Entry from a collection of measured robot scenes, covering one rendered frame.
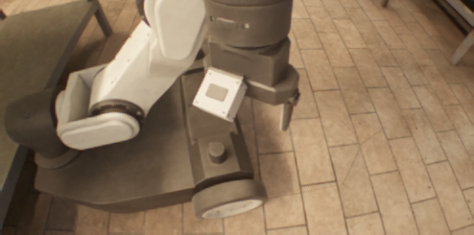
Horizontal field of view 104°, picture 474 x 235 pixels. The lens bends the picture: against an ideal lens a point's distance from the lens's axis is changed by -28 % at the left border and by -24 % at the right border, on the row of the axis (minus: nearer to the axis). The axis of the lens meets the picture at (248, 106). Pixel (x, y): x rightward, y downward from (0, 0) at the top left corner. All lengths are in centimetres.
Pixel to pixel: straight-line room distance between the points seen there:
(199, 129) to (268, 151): 27
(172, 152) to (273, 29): 50
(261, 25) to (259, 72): 6
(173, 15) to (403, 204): 85
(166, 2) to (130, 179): 46
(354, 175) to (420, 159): 29
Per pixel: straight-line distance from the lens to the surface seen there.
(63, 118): 65
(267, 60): 25
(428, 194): 99
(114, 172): 71
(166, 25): 39
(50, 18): 141
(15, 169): 89
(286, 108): 29
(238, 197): 57
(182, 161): 65
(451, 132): 120
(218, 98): 26
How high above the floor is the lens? 75
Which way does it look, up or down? 55 degrees down
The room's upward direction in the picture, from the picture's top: straight up
